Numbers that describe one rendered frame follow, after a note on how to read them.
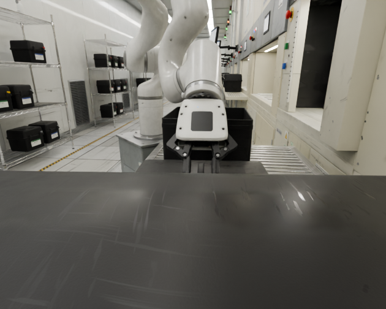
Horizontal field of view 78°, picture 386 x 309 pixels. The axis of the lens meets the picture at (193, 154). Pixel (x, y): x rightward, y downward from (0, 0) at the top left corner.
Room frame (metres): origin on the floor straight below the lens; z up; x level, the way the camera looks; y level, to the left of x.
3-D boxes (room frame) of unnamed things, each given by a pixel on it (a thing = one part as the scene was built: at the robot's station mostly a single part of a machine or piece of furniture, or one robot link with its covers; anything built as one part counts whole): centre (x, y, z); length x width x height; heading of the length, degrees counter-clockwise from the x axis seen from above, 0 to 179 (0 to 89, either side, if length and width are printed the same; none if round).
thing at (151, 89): (1.22, 0.18, 1.07); 0.19 x 0.12 x 0.24; 111
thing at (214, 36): (4.40, -0.51, 1.59); 0.50 x 0.41 x 0.36; 84
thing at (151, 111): (1.20, 0.21, 0.85); 0.19 x 0.19 x 0.18
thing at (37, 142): (2.85, 2.04, 0.31); 0.30 x 0.28 x 0.26; 170
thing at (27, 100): (2.87, 2.07, 0.81); 0.30 x 0.28 x 0.26; 178
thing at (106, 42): (5.55, 1.79, 0.89); 1.22 x 0.47 x 1.77; 174
